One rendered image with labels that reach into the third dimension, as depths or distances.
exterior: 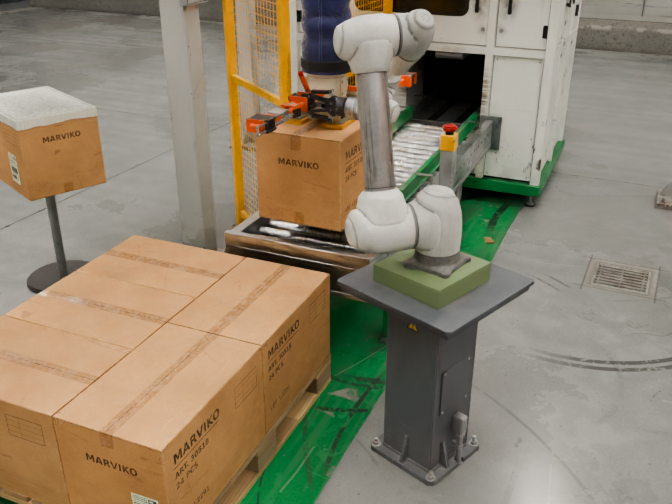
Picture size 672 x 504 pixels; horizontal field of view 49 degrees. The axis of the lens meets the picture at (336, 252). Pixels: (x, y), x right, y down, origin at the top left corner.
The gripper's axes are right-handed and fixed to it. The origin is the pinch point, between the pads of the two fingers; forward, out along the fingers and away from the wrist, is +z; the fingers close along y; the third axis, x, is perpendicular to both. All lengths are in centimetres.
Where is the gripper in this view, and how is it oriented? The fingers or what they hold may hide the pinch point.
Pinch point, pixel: (301, 102)
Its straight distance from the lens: 309.4
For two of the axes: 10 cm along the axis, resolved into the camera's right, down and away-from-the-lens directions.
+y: 0.0, 9.0, 4.4
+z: -9.2, -1.7, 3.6
